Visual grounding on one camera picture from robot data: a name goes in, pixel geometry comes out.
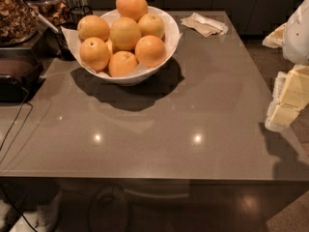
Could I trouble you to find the top orange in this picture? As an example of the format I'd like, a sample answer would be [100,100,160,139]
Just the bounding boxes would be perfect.
[116,0,148,21]

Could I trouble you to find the white ceramic bowl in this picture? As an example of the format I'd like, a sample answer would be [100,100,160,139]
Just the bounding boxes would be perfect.
[68,5,181,87]

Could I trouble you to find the small hidden orange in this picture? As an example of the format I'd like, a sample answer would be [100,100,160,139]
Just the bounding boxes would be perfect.
[105,39,115,55]

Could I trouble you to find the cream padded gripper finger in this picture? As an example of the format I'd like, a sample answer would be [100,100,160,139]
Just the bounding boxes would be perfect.
[265,65,309,131]

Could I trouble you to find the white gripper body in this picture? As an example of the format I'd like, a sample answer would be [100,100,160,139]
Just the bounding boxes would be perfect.
[262,0,309,66]

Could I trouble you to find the folded paper napkin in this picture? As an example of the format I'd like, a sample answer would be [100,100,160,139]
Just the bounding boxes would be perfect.
[181,13,229,37]

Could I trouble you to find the black appliance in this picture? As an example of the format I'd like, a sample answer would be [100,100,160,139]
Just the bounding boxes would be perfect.
[0,47,44,102]

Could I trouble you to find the left rear orange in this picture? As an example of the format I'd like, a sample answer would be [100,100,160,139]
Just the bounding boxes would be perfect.
[77,14,110,42]

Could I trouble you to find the black wire cup holder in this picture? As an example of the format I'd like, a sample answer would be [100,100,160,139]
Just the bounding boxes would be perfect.
[55,5,93,61]

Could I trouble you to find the front center orange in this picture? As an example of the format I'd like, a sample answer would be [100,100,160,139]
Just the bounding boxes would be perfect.
[108,51,138,77]

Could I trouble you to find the glass jar of nuts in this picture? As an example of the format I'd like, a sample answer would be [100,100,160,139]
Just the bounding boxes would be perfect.
[0,0,37,47]

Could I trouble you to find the right rear orange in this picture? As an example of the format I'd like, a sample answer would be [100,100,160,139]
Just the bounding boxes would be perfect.
[138,13,165,39]

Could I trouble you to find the black power cable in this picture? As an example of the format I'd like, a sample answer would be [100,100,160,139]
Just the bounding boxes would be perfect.
[0,86,40,232]

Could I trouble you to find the front left orange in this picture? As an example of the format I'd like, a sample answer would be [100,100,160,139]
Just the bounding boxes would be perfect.
[79,37,110,73]

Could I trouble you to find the front right orange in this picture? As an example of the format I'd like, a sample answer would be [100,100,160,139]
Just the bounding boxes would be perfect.
[135,35,167,68]

